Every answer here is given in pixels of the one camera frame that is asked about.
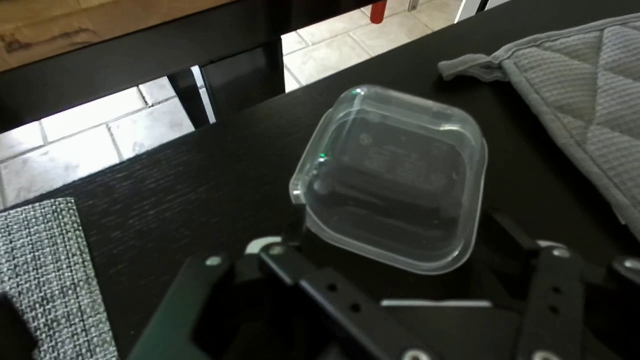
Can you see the gray woven placemat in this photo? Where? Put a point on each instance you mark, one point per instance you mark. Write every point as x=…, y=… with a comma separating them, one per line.
x=46, y=287

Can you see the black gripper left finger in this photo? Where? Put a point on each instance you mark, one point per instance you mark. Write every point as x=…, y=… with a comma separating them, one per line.
x=221, y=301

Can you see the clear square plastic container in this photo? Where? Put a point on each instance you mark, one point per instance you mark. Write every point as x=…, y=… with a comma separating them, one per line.
x=400, y=180

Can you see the gray quilted pot holder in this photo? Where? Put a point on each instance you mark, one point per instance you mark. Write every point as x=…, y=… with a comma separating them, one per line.
x=587, y=101

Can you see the black wooden table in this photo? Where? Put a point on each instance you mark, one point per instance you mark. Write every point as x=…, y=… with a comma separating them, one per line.
x=200, y=200

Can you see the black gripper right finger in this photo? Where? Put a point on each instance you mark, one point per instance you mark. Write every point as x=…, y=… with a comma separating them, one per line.
x=557, y=301

